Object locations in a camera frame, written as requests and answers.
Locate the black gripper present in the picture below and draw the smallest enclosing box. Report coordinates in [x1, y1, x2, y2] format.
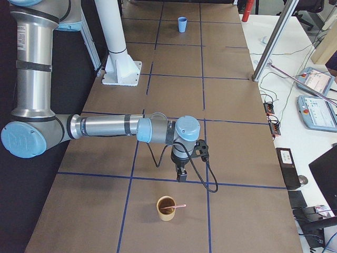
[171, 144, 195, 182]

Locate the blue ribbed plastic cup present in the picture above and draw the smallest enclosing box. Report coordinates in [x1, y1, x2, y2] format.
[177, 16, 187, 33]

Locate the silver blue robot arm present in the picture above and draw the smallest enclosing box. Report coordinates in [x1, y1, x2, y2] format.
[1, 1, 204, 182]

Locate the tan bamboo cup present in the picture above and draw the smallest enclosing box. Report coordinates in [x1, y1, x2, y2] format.
[156, 196, 176, 221]

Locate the near orange connector board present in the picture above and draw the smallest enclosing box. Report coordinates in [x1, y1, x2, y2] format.
[267, 115, 281, 137]

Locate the orange connector board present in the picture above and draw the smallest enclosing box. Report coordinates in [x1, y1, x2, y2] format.
[267, 115, 281, 137]
[263, 102, 274, 115]

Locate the black power supply box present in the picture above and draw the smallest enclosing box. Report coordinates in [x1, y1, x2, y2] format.
[276, 148, 301, 190]

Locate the far orange connector board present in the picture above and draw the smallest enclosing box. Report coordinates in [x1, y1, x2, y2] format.
[263, 102, 274, 115]

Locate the black monitor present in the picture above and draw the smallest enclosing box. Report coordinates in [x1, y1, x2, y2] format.
[309, 146, 337, 210]

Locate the near grey teach pendant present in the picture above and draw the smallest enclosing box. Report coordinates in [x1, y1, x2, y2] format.
[297, 95, 336, 132]

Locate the grey teach pendant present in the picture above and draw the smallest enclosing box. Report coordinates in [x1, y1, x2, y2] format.
[297, 95, 336, 132]
[297, 66, 334, 95]

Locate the far grey teach pendant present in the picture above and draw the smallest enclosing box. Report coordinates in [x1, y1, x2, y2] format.
[297, 66, 334, 95]

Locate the long reacher grabber stick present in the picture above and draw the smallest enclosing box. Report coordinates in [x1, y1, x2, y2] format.
[268, 63, 337, 106]

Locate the red cylinder bottle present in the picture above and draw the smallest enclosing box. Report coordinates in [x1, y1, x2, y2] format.
[242, 0, 255, 22]

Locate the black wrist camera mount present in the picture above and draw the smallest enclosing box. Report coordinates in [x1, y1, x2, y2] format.
[191, 139, 210, 162]

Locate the white pedestal column with base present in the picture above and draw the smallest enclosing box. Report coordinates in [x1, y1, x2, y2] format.
[95, 0, 142, 86]

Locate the aluminium frame post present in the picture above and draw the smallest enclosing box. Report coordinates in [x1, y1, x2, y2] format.
[252, 0, 299, 82]

